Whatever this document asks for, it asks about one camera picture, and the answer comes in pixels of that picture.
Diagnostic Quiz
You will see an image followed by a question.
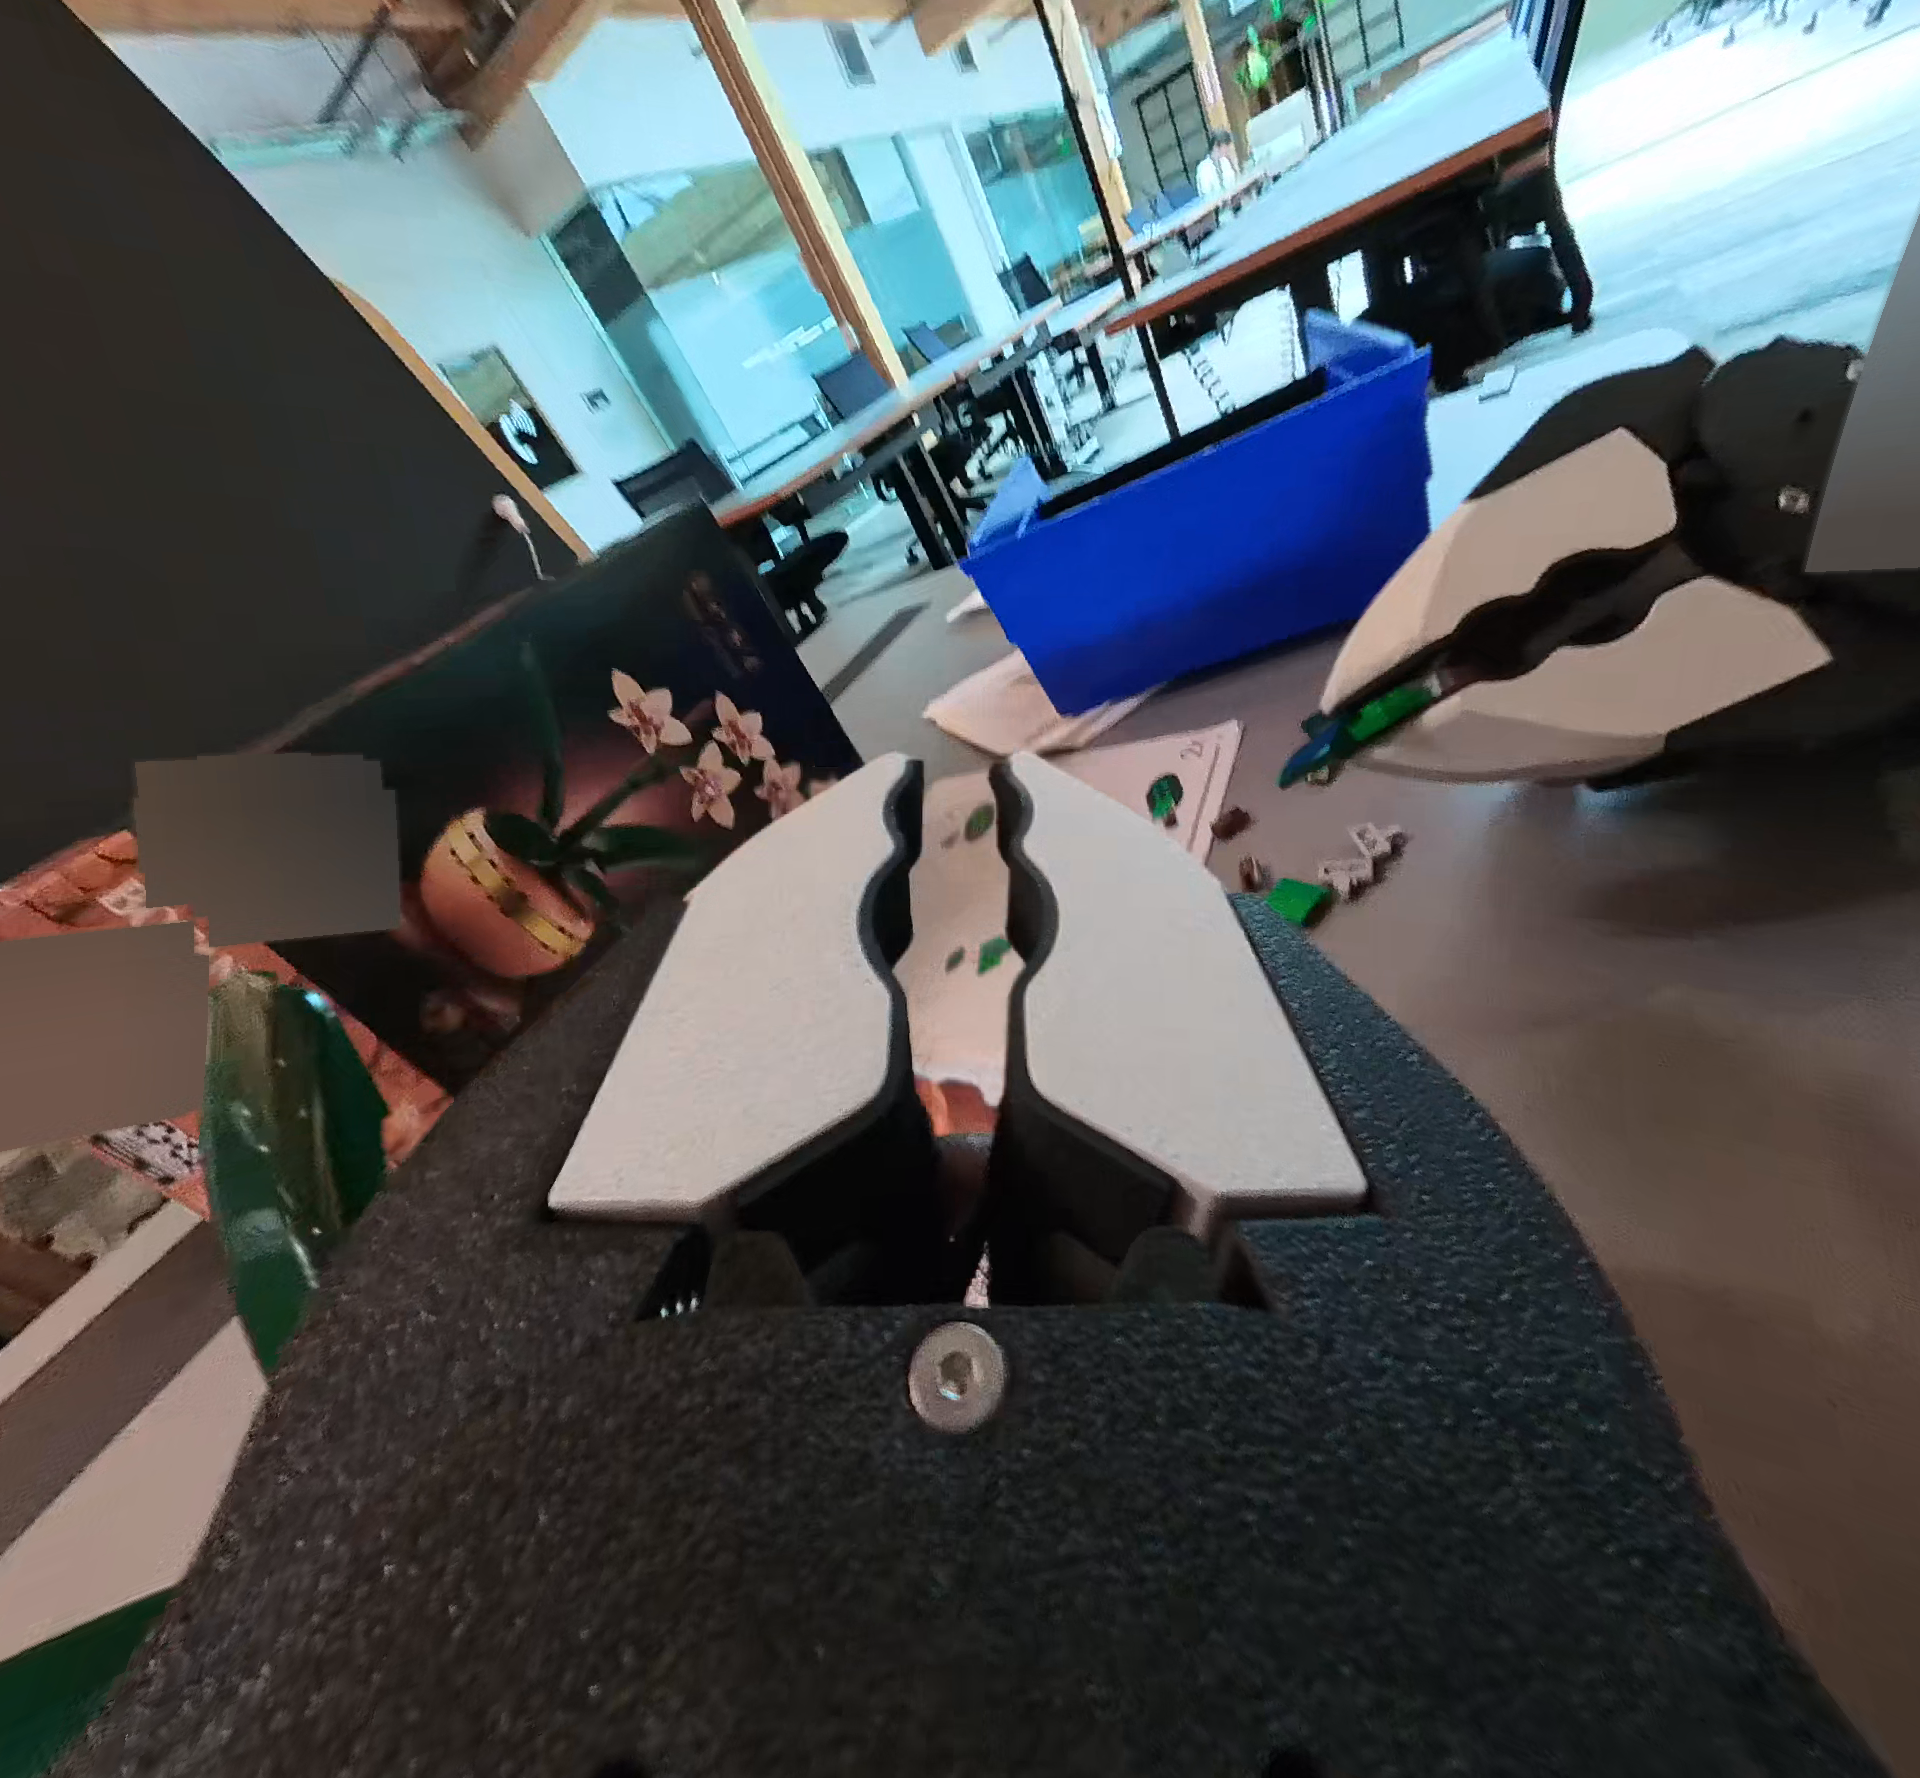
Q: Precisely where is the studio panel light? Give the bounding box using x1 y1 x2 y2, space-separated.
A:
982 0 1185 444

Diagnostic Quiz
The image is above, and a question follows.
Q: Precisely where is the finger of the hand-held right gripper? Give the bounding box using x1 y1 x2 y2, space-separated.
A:
1350 576 1836 784
1320 429 1681 721

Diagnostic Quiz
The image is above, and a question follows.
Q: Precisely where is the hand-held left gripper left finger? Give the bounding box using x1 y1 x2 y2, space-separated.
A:
546 752 964 1307

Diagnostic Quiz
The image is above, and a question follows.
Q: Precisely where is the white paper sheet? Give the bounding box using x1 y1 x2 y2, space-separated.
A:
921 649 1168 760

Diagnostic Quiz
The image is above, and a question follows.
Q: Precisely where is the blue storage bin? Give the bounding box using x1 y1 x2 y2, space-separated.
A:
959 307 1434 720

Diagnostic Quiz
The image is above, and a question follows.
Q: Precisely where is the black phone symbol sign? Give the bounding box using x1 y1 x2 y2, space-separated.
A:
483 386 581 489

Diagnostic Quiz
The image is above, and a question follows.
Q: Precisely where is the dark orchid print toy box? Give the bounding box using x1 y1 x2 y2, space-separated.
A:
0 505 869 1345

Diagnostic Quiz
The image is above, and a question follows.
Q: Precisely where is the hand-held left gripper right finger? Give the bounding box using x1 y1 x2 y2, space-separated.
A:
987 752 1373 1307

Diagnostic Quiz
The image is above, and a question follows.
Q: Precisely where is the tall black office chair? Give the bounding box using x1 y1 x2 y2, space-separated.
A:
1504 0 1618 341

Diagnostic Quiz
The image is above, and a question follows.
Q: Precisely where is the orange-edged long table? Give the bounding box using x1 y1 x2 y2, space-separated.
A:
1106 39 1594 386
705 293 1124 577

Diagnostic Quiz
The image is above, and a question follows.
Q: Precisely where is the green toy brick piece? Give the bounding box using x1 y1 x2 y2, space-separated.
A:
1278 680 1445 790

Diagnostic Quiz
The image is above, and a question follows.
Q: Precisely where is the black desk divider panel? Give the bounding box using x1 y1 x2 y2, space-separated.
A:
0 0 593 881

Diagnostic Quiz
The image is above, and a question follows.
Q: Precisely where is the instruction booklet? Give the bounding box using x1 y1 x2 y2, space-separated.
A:
912 718 1248 1081

